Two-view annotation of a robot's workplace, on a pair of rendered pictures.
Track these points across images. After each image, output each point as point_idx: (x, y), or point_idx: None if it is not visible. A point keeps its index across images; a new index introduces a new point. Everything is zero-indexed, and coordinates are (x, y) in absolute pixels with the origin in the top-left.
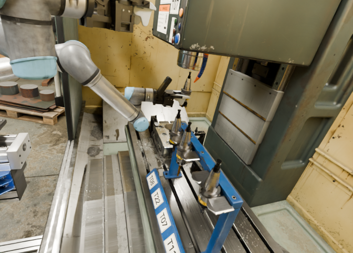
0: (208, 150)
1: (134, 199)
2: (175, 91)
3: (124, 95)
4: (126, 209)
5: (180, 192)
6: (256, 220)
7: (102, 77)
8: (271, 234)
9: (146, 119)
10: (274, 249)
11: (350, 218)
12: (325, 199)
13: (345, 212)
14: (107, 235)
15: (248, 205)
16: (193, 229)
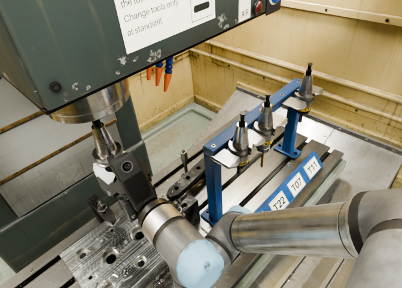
0: (41, 249)
1: (267, 273)
2: (114, 176)
3: (223, 266)
4: (288, 273)
5: (238, 196)
6: (217, 133)
7: (341, 203)
8: (171, 158)
9: (234, 207)
10: (236, 120)
11: (151, 90)
12: (133, 102)
13: (146, 91)
14: (328, 274)
15: (203, 140)
16: (272, 169)
